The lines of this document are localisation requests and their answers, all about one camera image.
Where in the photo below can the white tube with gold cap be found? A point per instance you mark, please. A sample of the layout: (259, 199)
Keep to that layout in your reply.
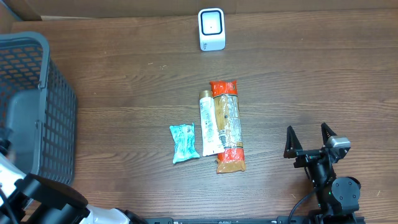
(209, 131)

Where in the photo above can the orange spaghetti pasta package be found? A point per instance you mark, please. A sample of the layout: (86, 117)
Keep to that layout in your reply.
(225, 95)

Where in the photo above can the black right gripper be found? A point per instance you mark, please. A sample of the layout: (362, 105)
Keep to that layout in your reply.
(293, 149)

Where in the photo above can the teal tissue pack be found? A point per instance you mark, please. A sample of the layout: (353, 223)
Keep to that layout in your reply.
(184, 142)

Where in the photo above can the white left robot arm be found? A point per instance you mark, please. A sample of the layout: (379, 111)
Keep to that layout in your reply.
(59, 203)

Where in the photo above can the grey plastic shopping basket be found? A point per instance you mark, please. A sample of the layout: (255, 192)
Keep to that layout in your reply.
(38, 108)

